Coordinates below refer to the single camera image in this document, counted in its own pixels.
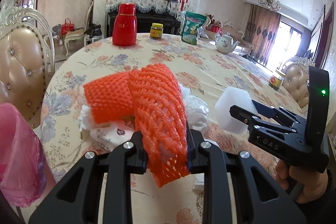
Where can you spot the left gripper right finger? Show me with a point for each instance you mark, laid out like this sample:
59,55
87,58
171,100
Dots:
237,186

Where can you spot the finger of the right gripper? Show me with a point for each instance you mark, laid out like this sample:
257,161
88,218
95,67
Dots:
276,113
245,116

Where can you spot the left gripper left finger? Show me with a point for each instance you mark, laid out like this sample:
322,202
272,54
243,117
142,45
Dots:
96,183

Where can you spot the clear plastic wrap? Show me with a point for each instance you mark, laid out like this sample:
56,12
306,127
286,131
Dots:
197,110

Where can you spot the orange foam fruit net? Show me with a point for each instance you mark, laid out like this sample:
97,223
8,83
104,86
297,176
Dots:
160,116

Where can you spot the white printed tissue pack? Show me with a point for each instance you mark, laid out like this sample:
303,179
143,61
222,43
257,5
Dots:
113,135

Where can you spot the white tissue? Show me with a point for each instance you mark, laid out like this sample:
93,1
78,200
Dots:
86,120

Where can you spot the pink plastic trash bag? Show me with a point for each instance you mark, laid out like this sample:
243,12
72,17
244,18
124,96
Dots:
23,176

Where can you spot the person's right hand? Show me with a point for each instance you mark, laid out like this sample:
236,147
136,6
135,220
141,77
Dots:
314,183

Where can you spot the floral tablecloth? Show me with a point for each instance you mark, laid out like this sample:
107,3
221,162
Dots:
201,69

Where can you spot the white porcelain teapot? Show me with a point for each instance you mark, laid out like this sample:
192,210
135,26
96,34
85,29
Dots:
225,43

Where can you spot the brown curtain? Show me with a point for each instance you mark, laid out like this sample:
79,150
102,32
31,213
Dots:
261,31

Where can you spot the green snack bag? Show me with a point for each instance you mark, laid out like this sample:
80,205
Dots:
193,21

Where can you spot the chandelier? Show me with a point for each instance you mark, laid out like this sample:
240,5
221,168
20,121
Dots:
271,5

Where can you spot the black upright piano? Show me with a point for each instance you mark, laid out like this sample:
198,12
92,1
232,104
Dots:
144,21

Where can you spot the yellow lid sauce jar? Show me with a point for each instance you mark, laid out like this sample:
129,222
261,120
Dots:
156,31

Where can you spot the lace piano cover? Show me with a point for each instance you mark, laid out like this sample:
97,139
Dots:
159,6

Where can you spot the red thermos jug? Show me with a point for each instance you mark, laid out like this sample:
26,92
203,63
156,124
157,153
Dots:
125,26

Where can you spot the tufted beige dining chair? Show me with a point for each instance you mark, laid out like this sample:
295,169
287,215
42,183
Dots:
27,60

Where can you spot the red handbag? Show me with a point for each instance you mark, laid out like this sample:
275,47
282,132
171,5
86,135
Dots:
67,26

